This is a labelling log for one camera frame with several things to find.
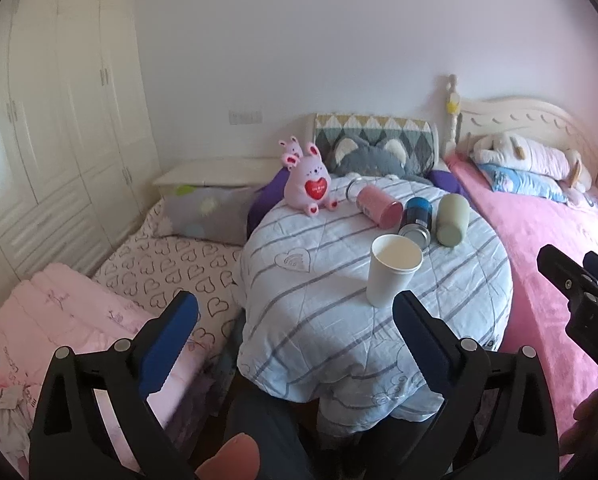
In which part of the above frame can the white paper cup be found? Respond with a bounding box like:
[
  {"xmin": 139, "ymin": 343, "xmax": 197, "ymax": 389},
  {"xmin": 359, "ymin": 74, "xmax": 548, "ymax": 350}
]
[{"xmin": 366, "ymin": 234, "xmax": 423, "ymax": 308}]

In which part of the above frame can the green ceramic cup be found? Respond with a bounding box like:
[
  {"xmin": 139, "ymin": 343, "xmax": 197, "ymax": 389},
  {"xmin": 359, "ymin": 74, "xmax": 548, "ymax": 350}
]
[{"xmin": 436, "ymin": 194, "xmax": 470, "ymax": 247}]

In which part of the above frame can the right hand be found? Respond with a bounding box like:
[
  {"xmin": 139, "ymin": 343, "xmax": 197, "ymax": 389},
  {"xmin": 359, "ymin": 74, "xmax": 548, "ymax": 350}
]
[{"xmin": 559, "ymin": 389, "xmax": 598, "ymax": 479}]

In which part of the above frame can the left hand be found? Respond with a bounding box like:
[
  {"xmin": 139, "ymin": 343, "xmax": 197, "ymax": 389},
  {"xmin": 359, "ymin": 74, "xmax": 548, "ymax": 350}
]
[{"xmin": 195, "ymin": 434, "xmax": 260, "ymax": 480}]

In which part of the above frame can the pink fleece blanket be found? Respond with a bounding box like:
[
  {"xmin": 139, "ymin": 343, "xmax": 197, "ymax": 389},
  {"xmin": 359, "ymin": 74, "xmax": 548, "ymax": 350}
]
[{"xmin": 448, "ymin": 155, "xmax": 598, "ymax": 479}]

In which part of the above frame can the heart pattern bedsheet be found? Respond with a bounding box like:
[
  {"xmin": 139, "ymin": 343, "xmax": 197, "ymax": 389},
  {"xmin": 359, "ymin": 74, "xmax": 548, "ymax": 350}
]
[{"xmin": 94, "ymin": 202, "xmax": 241, "ymax": 363}]

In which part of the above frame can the pink floral quilt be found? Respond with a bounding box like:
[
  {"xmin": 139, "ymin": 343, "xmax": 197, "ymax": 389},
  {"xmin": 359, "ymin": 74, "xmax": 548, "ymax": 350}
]
[{"xmin": 0, "ymin": 261, "xmax": 220, "ymax": 480}]

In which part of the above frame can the blue cartoon pillow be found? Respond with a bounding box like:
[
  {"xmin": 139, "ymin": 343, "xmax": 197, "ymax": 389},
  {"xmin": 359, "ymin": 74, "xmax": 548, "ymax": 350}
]
[{"xmin": 477, "ymin": 164, "xmax": 567, "ymax": 204}]

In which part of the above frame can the blue striped quilt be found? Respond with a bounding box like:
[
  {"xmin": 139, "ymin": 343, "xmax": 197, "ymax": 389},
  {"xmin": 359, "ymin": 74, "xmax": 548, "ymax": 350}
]
[{"xmin": 234, "ymin": 178, "xmax": 514, "ymax": 436}]

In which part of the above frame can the black blue metal can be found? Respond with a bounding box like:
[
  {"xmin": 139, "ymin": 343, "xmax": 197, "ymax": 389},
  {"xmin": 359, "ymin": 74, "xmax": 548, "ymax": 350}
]
[{"xmin": 398, "ymin": 197, "xmax": 433, "ymax": 250}]

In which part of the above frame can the grey dotted pillow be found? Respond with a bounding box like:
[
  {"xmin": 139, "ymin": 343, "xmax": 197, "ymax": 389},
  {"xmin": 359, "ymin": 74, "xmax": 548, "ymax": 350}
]
[{"xmin": 155, "ymin": 188, "xmax": 258, "ymax": 246}]

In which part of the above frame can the white dog plush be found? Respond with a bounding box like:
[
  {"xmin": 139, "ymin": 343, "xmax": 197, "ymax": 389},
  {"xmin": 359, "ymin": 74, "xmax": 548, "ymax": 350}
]
[{"xmin": 471, "ymin": 132, "xmax": 593, "ymax": 193}]

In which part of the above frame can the pink glass jar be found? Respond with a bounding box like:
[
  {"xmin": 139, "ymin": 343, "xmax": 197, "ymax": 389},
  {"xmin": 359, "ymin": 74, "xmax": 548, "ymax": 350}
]
[{"xmin": 346, "ymin": 178, "xmax": 404, "ymax": 230}]

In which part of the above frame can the cream wooden headboard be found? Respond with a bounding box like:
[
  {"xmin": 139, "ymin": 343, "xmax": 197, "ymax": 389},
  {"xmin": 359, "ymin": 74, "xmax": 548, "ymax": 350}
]
[{"xmin": 440, "ymin": 74, "xmax": 598, "ymax": 187}]

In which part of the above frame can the grey cat plush pillow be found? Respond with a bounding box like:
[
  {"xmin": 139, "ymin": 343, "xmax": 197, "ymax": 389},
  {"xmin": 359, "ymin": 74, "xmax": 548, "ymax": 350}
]
[{"xmin": 326, "ymin": 136, "xmax": 430, "ymax": 184}]

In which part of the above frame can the cream bedside table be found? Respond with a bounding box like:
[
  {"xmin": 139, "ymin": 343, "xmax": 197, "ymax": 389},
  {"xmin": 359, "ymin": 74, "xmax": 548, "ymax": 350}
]
[{"xmin": 153, "ymin": 157, "xmax": 282, "ymax": 195}]

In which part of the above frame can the large pink bunny plush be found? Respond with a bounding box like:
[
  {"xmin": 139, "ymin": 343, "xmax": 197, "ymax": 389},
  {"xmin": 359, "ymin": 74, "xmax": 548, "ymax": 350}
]
[{"xmin": 282, "ymin": 142, "xmax": 338, "ymax": 217}]

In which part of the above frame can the green diamond pattern cushion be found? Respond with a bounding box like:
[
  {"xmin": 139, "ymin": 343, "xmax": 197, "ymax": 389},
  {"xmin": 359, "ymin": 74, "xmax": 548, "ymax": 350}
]
[{"xmin": 313, "ymin": 113, "xmax": 440, "ymax": 177}]

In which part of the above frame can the yellow star ornament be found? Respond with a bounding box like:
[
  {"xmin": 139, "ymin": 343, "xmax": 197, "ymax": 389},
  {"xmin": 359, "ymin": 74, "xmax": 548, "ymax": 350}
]
[{"xmin": 447, "ymin": 101, "xmax": 460, "ymax": 115}]

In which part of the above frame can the cream wardrobe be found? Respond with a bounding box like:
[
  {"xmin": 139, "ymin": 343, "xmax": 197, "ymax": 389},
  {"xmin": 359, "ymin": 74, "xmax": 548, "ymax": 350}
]
[{"xmin": 0, "ymin": 0, "xmax": 160, "ymax": 303}]

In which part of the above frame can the small pink bunny plush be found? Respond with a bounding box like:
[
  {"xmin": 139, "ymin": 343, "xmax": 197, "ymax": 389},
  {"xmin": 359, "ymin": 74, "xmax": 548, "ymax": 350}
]
[{"xmin": 278, "ymin": 136, "xmax": 303, "ymax": 158}]

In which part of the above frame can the white wall socket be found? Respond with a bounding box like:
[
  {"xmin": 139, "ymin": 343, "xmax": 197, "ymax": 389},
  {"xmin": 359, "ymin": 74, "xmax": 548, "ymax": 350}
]
[{"xmin": 229, "ymin": 110, "xmax": 262, "ymax": 126}]

